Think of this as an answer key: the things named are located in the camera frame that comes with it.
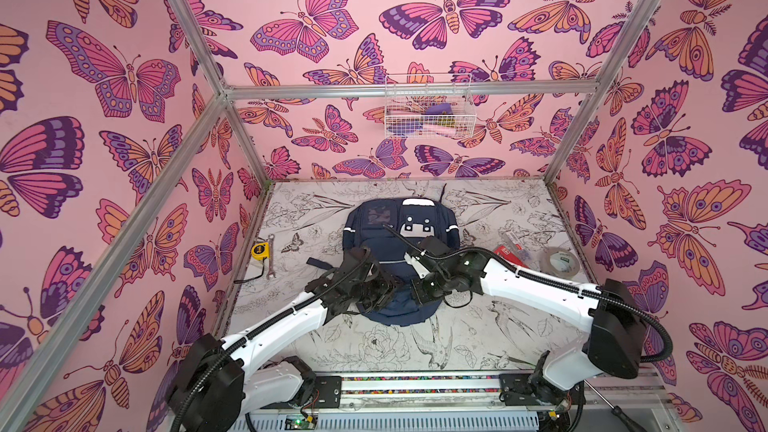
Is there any clear packing tape roll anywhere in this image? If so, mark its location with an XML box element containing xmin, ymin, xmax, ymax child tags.
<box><xmin>539</xmin><ymin>247</ymin><xmax>581</xmax><ymax>279</ymax></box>

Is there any white wire basket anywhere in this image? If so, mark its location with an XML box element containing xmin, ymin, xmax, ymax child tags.
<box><xmin>382</xmin><ymin>74</ymin><xmax>477</xmax><ymax>140</ymax></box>

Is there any navy blue student backpack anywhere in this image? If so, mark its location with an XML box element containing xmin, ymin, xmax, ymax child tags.
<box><xmin>305</xmin><ymin>197</ymin><xmax>460</xmax><ymax>326</ymax></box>

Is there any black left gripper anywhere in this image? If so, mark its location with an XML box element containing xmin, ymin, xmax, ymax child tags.
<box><xmin>345</xmin><ymin>267</ymin><xmax>403</xmax><ymax>313</ymax></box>

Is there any black handled screwdriver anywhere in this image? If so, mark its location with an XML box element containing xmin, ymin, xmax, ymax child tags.
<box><xmin>584</xmin><ymin>381</ymin><xmax>646</xmax><ymax>432</ymax></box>

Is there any clear plastic stationery case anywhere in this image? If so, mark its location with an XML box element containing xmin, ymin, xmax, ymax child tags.
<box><xmin>505</xmin><ymin>230</ymin><xmax>533</xmax><ymax>263</ymax></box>

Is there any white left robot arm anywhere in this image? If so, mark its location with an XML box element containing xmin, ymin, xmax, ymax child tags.
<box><xmin>166</xmin><ymin>248</ymin><xmax>403</xmax><ymax>431</ymax></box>

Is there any red paper pack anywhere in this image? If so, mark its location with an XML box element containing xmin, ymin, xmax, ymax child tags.
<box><xmin>494</xmin><ymin>245</ymin><xmax>527</xmax><ymax>267</ymax></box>

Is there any yellow tape measure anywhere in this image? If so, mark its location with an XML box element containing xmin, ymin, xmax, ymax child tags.
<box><xmin>250</xmin><ymin>242</ymin><xmax>271</xmax><ymax>261</ymax></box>

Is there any green circuit board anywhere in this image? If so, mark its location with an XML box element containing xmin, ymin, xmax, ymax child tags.
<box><xmin>284</xmin><ymin>414</ymin><xmax>318</xmax><ymax>431</ymax></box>

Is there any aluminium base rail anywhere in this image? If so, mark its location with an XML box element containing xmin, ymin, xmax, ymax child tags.
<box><xmin>227</xmin><ymin>371</ymin><xmax>685</xmax><ymax>431</ymax></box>

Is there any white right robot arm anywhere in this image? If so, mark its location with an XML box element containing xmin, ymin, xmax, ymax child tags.
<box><xmin>396</xmin><ymin>234</ymin><xmax>674</xmax><ymax>405</ymax></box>

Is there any silver wrench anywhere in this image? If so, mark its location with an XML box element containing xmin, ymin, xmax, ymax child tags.
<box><xmin>265</xmin><ymin>234</ymin><xmax>276</xmax><ymax>280</ymax></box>

